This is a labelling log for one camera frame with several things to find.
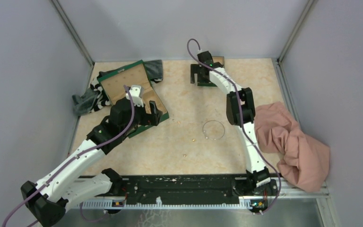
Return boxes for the pink cloth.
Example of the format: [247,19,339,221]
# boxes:
[254,102,330,192]

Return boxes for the silver bangle bracelet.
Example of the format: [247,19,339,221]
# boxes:
[202,120,225,140]

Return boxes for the left aluminium frame post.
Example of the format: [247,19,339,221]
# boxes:
[49,0,95,67]

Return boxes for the grey-green zebra plush towel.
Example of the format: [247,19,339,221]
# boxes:
[72,60,164,116]

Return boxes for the green compartment jewelry tray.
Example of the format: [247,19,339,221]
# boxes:
[197,55,225,87]

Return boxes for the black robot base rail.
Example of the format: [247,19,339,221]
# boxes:
[103,174,278,209]

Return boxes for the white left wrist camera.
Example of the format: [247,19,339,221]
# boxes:
[127,85,144,107]

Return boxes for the aluminium frame post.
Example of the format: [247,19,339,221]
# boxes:
[277,0,318,65]
[49,0,95,67]

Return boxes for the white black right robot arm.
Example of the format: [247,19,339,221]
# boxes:
[191,51,280,196]

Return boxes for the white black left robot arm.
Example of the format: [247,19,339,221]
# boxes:
[21,97,163,227]

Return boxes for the right aluminium frame post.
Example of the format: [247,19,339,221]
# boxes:
[277,0,318,65]

